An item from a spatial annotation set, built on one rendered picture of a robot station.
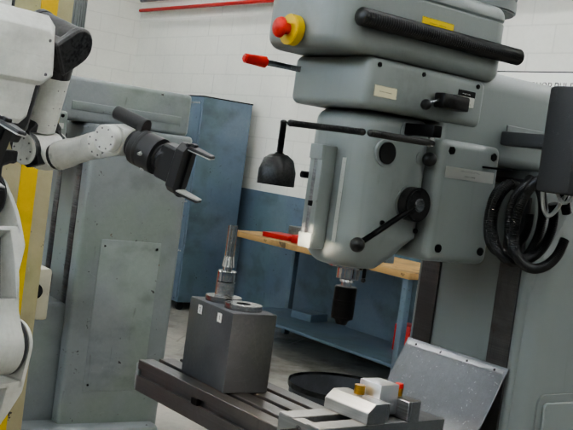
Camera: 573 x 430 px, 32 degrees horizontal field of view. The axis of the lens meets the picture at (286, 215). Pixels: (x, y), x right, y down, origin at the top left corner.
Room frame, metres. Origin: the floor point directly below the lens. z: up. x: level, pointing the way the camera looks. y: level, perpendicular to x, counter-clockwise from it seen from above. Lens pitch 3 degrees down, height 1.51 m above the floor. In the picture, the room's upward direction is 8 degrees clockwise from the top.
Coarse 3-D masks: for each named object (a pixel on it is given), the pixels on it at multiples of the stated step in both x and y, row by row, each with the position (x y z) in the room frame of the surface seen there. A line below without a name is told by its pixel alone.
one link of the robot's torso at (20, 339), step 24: (0, 216) 2.32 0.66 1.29; (0, 240) 2.28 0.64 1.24; (24, 240) 2.29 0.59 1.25; (0, 264) 2.27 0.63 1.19; (0, 288) 2.27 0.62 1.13; (0, 312) 2.19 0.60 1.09; (0, 336) 2.17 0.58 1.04; (24, 336) 2.23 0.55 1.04; (0, 360) 2.17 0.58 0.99; (24, 360) 2.23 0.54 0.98
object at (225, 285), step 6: (222, 276) 2.42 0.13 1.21; (228, 276) 2.41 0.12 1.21; (234, 276) 2.43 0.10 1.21; (216, 282) 2.44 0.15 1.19; (222, 282) 2.42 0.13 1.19; (228, 282) 2.42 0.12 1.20; (234, 282) 2.43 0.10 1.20; (216, 288) 2.43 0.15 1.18; (222, 288) 2.42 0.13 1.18; (228, 288) 2.42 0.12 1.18; (216, 294) 2.42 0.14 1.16; (222, 294) 2.42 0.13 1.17; (228, 294) 2.42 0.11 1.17
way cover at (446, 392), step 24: (408, 360) 2.40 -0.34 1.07; (432, 360) 2.35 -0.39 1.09; (456, 360) 2.31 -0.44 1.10; (480, 360) 2.26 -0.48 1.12; (408, 384) 2.36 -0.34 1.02; (432, 384) 2.31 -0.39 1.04; (456, 384) 2.27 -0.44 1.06; (480, 384) 2.22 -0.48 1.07; (432, 408) 2.27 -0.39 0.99; (456, 408) 2.23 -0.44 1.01; (480, 408) 2.18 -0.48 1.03
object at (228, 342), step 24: (192, 312) 2.44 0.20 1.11; (216, 312) 2.34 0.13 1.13; (240, 312) 2.30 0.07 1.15; (264, 312) 2.35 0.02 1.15; (192, 336) 2.43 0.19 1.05; (216, 336) 2.33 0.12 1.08; (240, 336) 2.29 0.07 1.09; (264, 336) 2.32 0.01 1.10; (192, 360) 2.41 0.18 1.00; (216, 360) 2.31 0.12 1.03; (240, 360) 2.29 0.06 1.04; (264, 360) 2.33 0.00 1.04; (216, 384) 2.30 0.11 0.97; (240, 384) 2.30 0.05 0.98; (264, 384) 2.33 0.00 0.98
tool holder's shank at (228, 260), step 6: (234, 228) 2.43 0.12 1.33; (228, 234) 2.43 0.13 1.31; (234, 234) 2.43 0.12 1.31; (228, 240) 2.43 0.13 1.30; (234, 240) 2.43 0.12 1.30; (228, 246) 2.43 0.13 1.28; (234, 246) 2.43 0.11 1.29; (228, 252) 2.43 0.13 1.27; (234, 252) 2.44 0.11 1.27; (228, 258) 2.43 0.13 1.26; (222, 264) 2.43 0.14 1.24; (228, 264) 2.42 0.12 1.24; (228, 270) 2.43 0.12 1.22
